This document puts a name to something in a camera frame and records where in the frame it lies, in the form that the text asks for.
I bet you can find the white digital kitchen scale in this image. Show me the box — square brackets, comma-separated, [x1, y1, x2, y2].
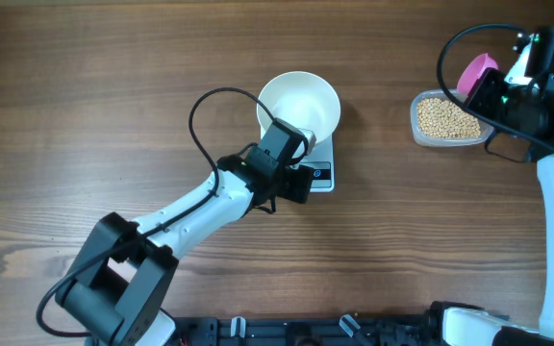
[261, 129, 335, 192]

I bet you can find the pink plastic measuring scoop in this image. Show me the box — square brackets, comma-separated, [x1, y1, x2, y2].
[456, 53, 499, 95]

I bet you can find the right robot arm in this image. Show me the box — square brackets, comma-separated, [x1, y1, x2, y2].
[431, 23, 554, 345]

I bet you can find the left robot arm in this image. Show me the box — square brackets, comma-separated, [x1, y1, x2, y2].
[54, 119, 315, 345]

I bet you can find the white bowl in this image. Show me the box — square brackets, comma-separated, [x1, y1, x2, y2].
[259, 71, 341, 145]

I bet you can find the clear plastic container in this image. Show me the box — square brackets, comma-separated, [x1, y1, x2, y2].
[410, 89, 493, 147]

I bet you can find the left black camera cable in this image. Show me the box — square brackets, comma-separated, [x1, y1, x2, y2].
[35, 86, 278, 338]

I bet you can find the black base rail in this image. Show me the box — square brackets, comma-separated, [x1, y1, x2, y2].
[166, 314, 444, 346]

